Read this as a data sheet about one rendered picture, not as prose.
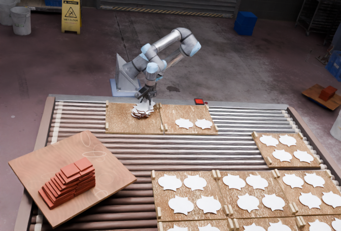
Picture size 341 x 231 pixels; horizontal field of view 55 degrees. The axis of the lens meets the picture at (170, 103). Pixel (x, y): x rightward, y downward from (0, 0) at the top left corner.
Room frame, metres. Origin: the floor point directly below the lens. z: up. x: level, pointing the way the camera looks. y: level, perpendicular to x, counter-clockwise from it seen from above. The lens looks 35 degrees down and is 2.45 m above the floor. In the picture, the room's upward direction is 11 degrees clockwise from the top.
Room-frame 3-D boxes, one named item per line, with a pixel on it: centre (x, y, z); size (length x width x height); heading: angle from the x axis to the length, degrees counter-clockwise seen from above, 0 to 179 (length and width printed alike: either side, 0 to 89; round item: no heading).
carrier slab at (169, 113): (2.03, -0.15, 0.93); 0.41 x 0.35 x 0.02; 107
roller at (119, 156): (1.65, -0.24, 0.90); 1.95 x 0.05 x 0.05; 106
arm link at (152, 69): (1.97, 0.17, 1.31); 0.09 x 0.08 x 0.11; 156
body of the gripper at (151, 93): (1.98, 0.17, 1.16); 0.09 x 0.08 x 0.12; 138
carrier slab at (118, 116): (1.91, 0.25, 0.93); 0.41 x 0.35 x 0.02; 105
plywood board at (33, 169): (1.21, 0.45, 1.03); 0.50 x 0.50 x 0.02; 50
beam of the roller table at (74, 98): (2.25, -0.07, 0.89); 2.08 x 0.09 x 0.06; 106
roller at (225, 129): (1.94, -0.16, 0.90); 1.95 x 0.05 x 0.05; 106
